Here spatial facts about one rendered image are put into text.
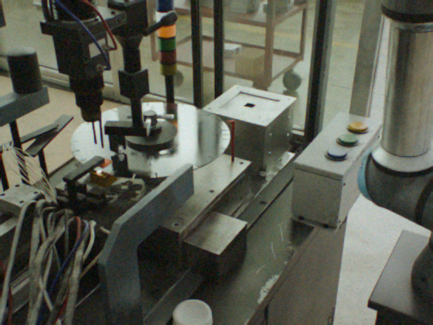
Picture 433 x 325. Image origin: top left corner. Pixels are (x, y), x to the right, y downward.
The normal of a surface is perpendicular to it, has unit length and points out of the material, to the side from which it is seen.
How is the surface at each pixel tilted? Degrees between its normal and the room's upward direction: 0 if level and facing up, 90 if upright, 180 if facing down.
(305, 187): 90
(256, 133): 90
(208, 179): 0
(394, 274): 0
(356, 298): 0
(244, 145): 90
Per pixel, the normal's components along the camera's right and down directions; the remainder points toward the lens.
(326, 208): -0.51, 0.45
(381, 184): -0.78, 0.45
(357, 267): 0.00, -0.85
